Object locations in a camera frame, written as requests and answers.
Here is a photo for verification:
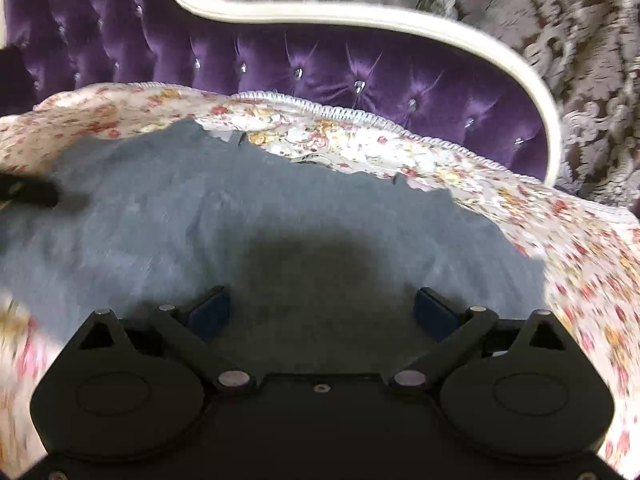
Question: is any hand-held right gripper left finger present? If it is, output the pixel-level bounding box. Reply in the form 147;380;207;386
79;286;252;392

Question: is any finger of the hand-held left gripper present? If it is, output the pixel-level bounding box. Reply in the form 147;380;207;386
0;174;60;209

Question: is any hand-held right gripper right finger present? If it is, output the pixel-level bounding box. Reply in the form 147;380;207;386
389;287;572;392

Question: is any grey argyle sweater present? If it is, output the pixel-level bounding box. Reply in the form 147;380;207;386
0;118;547;377

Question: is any floral blanket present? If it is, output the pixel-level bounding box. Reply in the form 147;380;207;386
0;82;640;480

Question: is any purple tufted sofa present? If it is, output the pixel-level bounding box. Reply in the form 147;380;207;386
0;0;564;192

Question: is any brown damask curtain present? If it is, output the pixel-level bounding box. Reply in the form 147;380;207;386
179;0;640;211

